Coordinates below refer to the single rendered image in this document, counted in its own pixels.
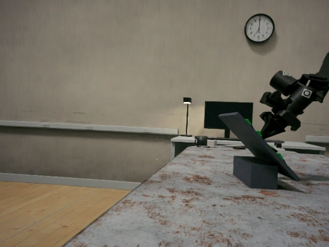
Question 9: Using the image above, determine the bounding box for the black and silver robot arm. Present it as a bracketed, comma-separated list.
[259, 52, 329, 111]

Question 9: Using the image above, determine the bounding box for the grey switch panel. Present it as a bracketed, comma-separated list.
[218, 112, 300, 190]

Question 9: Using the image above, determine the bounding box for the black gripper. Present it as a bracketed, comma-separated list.
[259, 97, 304, 139]

